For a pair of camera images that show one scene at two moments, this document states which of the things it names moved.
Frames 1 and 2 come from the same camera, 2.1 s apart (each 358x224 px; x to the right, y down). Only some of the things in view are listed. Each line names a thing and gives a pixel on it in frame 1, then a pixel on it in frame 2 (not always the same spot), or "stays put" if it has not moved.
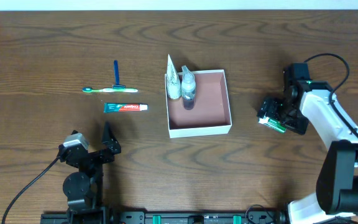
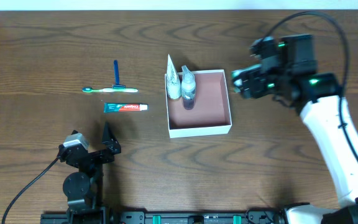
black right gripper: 274,112 to 248,83
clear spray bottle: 188,88 stays put
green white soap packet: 273,124 to 237,81
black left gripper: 96,155 stays put
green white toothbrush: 110,90 stays put
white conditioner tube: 173,84 stays put
